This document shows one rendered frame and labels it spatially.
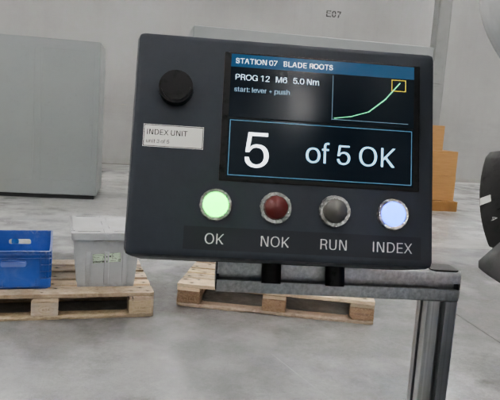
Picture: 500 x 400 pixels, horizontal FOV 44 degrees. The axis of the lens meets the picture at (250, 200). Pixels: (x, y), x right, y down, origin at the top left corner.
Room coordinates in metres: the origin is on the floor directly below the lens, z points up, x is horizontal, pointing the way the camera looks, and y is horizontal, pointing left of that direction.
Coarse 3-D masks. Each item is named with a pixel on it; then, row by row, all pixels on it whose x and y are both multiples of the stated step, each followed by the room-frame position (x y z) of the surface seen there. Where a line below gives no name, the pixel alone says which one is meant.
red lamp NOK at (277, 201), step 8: (272, 192) 0.51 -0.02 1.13; (264, 200) 0.51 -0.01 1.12; (272, 200) 0.50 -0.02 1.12; (280, 200) 0.50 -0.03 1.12; (288, 200) 0.51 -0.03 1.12; (264, 208) 0.50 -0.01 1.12; (272, 208) 0.50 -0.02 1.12; (280, 208) 0.50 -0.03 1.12; (288, 208) 0.51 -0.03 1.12; (264, 216) 0.50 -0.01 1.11; (272, 216) 0.50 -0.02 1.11; (280, 216) 0.50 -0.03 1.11; (288, 216) 0.51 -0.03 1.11
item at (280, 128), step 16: (240, 128) 0.52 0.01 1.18; (256, 128) 0.52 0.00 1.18; (272, 128) 0.52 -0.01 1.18; (240, 144) 0.52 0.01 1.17; (256, 144) 0.52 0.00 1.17; (272, 144) 0.52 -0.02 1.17; (240, 160) 0.51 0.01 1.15; (256, 160) 0.52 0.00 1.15; (272, 160) 0.52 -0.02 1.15; (240, 176) 0.51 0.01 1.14; (256, 176) 0.51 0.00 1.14; (272, 176) 0.51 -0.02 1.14
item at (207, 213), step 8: (208, 192) 0.50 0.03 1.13; (216, 192) 0.50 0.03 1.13; (224, 192) 0.51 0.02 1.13; (200, 200) 0.50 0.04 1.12; (208, 200) 0.50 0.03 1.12; (216, 200) 0.50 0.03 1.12; (224, 200) 0.50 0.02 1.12; (200, 208) 0.50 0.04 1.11; (208, 208) 0.50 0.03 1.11; (216, 208) 0.50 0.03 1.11; (224, 208) 0.50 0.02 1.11; (208, 216) 0.50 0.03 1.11; (216, 216) 0.50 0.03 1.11; (224, 216) 0.50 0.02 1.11
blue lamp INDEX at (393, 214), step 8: (392, 200) 0.52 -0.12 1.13; (384, 208) 0.51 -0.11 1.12; (392, 208) 0.51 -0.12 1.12; (400, 208) 0.51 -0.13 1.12; (384, 216) 0.51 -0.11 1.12; (392, 216) 0.51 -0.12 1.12; (400, 216) 0.51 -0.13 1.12; (408, 216) 0.52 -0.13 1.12; (384, 224) 0.51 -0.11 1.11; (392, 224) 0.51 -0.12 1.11; (400, 224) 0.51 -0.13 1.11
